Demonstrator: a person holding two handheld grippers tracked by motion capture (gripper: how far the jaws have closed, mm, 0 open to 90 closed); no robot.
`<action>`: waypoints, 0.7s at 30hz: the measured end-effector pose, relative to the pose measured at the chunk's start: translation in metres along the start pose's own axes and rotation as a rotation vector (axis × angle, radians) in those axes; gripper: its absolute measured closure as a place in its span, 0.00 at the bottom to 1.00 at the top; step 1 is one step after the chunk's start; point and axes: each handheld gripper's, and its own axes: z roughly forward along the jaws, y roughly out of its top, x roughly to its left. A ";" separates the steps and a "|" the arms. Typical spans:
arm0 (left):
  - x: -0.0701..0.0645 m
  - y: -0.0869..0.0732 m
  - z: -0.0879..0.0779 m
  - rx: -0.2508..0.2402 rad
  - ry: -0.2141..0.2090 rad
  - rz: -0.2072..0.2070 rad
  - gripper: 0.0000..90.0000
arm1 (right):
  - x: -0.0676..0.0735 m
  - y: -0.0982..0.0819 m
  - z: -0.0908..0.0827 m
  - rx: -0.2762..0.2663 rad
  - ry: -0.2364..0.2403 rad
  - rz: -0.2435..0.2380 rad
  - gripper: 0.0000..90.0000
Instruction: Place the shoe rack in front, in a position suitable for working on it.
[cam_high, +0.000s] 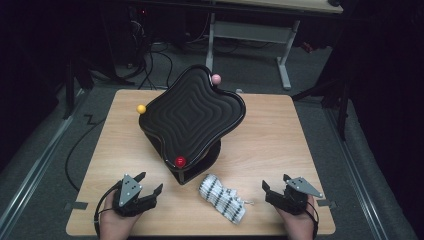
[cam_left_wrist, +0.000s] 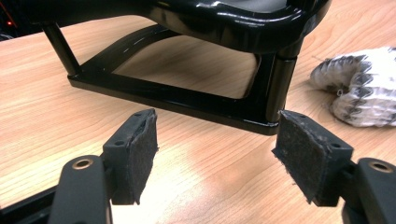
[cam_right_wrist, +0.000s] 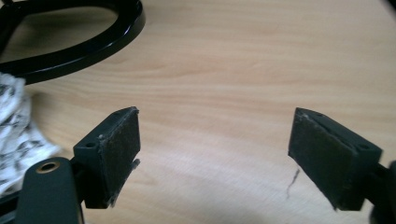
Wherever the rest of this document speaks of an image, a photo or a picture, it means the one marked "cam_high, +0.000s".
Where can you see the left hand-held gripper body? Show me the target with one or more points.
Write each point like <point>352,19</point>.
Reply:
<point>128,190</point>

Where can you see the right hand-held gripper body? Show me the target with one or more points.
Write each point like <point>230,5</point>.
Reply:
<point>293,196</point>

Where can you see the white black striped cloth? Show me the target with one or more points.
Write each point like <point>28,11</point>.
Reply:
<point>221,198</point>

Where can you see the black wavy tiered tray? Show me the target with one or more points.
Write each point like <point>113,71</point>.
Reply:
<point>191,116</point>

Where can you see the person's right hand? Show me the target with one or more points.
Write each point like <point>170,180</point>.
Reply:
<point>298,225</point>

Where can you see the person's left hand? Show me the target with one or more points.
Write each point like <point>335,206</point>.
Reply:
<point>115,225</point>

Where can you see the grey tape strip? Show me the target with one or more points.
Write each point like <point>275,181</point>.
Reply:
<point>76,205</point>
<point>326,203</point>

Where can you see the red ball knob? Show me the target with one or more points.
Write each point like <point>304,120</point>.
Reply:
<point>180,162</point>

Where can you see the yellow ball knob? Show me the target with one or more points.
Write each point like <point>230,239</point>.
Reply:
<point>141,109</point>

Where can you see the black metal stand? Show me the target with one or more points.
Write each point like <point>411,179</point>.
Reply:
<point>341,100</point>
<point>70,90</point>

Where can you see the pink ball knob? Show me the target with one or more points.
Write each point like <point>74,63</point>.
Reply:
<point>216,79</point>

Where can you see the desk with white legs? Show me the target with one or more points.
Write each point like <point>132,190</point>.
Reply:
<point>250,31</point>

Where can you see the metal floor rail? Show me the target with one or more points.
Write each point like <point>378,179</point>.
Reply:
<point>356,173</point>
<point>30,173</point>

